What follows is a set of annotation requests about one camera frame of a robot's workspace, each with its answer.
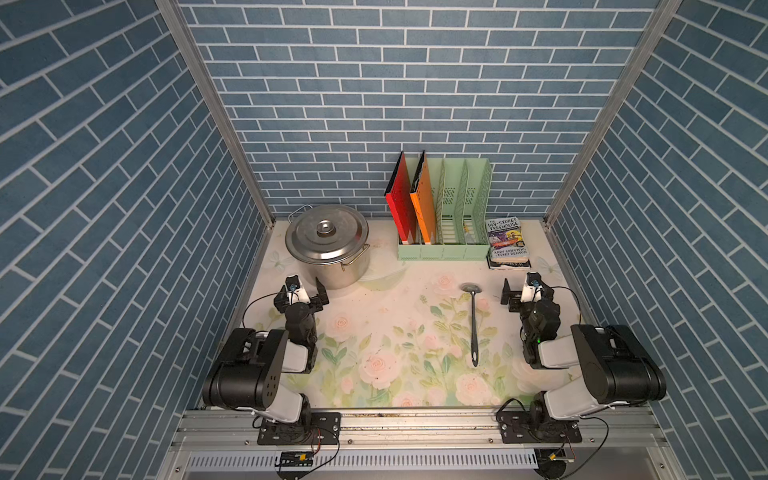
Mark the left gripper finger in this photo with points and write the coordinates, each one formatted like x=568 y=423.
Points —
x=281 y=300
x=321 y=298

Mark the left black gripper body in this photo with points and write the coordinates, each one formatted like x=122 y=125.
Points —
x=283 y=302

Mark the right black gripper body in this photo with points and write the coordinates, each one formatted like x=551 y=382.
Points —
x=516 y=303

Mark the stainless steel stock pot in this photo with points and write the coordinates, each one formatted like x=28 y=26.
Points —
x=341 y=274

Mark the long steel ladle spoon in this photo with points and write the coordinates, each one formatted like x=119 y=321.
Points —
x=473 y=289

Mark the stainless steel pot lid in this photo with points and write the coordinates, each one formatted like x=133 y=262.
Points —
x=327 y=234

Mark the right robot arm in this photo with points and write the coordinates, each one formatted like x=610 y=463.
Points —
x=616 y=370

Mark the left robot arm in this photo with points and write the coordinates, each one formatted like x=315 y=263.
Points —
x=246 y=375

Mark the dark book underneath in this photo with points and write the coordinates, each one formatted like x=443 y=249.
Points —
x=493 y=265

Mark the treehouse paperback book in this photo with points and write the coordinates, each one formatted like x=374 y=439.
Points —
x=507 y=245

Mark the floral table mat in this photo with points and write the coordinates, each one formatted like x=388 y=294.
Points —
x=400 y=337

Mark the green plastic file organizer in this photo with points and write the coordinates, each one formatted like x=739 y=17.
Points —
x=460 y=189

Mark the red file folder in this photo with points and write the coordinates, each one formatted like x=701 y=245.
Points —
x=397 y=196

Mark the orange file folder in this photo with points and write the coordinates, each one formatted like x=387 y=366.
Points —
x=422 y=201

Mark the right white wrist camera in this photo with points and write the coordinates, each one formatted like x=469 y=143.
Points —
x=532 y=289

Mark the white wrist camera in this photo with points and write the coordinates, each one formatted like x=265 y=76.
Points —
x=532 y=289
x=295 y=291

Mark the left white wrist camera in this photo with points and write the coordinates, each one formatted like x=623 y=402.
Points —
x=295 y=291

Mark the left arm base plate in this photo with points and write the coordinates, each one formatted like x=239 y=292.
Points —
x=317 y=429

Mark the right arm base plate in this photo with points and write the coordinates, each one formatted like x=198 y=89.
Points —
x=518 y=427

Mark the aluminium front rail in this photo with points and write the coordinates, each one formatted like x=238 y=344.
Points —
x=419 y=428

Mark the right aluminium corner post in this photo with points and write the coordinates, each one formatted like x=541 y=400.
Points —
x=651 y=35

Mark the aluminium corner post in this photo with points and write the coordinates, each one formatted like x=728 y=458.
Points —
x=173 y=17
x=651 y=35

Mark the left aluminium corner post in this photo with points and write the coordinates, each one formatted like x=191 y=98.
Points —
x=173 y=17

